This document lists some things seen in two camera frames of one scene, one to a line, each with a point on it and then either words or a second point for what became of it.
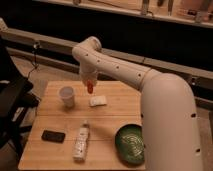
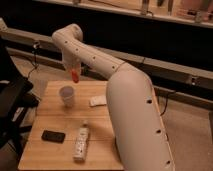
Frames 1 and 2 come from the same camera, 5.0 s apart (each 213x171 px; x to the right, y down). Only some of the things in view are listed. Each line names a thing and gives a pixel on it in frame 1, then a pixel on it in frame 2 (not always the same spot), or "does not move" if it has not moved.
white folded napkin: (97, 100) does not move
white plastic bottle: (79, 148) does not move
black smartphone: (52, 136) does not move
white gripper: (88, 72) → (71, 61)
